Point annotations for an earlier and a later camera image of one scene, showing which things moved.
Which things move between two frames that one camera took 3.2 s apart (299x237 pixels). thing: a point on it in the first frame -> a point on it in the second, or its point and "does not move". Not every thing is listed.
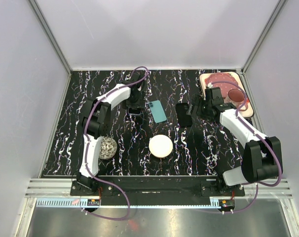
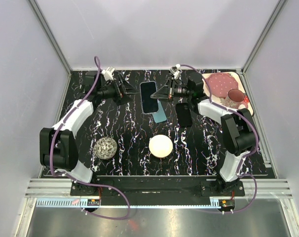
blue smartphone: [134, 111] -> [149, 104]
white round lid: [160, 145] does not move
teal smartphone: [157, 111] does not move
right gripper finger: [196, 100] -> [164, 92]
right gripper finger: [192, 110] -> [162, 95]
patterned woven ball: [108, 148] does not move
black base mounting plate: [165, 186] does not move
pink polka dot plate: [225, 87] does not move
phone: [185, 120] does not move
